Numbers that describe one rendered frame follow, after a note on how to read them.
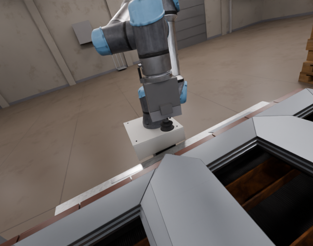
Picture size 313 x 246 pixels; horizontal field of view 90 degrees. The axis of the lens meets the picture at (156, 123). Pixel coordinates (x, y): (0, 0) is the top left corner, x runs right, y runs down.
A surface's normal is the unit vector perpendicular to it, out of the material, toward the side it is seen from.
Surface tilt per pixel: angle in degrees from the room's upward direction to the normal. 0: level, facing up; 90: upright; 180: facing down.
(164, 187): 0
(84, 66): 90
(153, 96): 89
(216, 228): 0
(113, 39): 90
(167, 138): 90
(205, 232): 0
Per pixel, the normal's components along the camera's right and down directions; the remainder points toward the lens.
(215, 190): -0.25, -0.83
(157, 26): 0.48, 0.34
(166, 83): 0.18, 0.44
